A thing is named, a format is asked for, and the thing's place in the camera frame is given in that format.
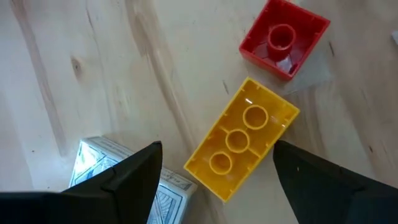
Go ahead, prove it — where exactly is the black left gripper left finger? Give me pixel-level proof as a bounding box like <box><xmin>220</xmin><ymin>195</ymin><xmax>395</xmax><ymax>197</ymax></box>
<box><xmin>0</xmin><ymin>141</ymin><xmax>164</xmax><ymax>224</ymax></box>

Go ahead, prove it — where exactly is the yellow long toy block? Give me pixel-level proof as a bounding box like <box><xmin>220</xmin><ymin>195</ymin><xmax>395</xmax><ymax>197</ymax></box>
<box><xmin>183</xmin><ymin>77</ymin><xmax>301</xmax><ymax>203</ymax></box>

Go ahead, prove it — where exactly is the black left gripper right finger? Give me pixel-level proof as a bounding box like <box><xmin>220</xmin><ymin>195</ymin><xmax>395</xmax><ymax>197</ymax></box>
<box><xmin>272</xmin><ymin>139</ymin><xmax>398</xmax><ymax>224</ymax></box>

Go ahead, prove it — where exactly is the small flat white box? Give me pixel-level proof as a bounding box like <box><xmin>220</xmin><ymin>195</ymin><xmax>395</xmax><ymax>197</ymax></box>
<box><xmin>68</xmin><ymin>136</ymin><xmax>198</xmax><ymax>224</ymax></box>

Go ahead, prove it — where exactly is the red square toy block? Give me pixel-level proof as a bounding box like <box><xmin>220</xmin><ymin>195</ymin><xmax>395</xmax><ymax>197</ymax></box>
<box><xmin>238</xmin><ymin>0</ymin><xmax>331</xmax><ymax>82</ymax></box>

